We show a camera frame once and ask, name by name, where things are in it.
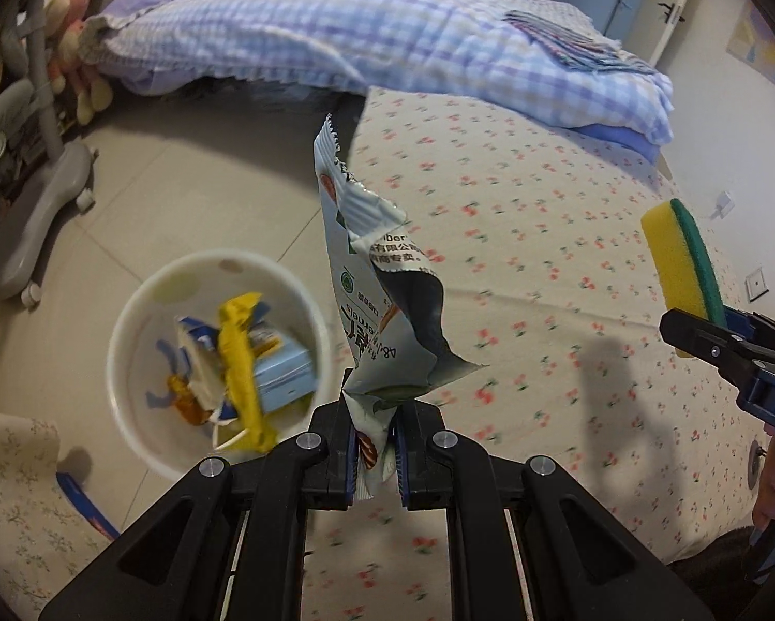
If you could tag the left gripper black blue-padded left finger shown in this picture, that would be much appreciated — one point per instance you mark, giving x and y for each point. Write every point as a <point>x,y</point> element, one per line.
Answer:
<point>225,541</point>

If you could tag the white wall socket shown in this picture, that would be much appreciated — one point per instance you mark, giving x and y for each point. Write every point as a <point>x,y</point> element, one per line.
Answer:
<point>723,205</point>

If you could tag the grey rolling chair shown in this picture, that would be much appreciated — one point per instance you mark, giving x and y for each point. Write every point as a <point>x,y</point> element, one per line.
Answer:
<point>40,173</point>

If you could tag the orange peel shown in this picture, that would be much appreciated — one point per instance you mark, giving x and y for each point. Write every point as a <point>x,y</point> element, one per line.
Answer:
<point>184,401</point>

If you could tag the cherry print mattress cover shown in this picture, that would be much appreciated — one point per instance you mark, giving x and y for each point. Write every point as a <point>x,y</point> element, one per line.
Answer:
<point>550,291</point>

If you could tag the floral print cloth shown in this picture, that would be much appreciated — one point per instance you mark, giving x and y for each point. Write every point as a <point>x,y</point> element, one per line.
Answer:
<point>44,540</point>

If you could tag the white wall switch plate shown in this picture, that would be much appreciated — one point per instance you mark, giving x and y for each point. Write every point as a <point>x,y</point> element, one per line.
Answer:
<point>756,286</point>

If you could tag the blue plaid quilt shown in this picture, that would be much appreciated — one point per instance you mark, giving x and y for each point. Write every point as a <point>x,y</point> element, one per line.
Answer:
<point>454,47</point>

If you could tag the folded striped cloth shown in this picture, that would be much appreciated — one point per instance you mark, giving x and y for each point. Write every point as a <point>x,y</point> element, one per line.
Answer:
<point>576,51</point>

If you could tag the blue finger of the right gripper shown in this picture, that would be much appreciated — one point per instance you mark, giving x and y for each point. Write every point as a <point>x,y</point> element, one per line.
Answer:
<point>739,323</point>

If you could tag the white snack bag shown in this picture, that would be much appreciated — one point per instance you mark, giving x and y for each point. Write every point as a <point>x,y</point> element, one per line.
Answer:
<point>390,303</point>

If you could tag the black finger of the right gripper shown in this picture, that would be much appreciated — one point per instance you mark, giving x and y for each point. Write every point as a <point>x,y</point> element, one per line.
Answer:
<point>733,359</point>

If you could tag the yellow green sponge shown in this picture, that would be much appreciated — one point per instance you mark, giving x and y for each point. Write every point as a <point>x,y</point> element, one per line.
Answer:
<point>684,268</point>

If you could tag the white patterned trash bin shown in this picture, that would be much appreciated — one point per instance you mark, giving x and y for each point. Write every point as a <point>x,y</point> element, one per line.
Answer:
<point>143,350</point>

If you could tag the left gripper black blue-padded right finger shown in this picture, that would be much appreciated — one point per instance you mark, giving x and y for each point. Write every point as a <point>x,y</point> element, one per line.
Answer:
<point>525,540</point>

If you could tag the wall map poster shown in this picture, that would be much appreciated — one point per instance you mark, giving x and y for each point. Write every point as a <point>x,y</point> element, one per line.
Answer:
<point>753,42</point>

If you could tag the yellow snack bag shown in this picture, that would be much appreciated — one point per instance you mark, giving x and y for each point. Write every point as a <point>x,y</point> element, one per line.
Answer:
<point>257,435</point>

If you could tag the pink plush toy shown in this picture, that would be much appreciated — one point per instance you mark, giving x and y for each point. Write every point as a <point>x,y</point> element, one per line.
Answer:
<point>64,23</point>

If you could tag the blue almond carton box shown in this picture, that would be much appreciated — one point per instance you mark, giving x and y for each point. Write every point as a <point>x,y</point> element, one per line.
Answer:
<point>194,355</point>

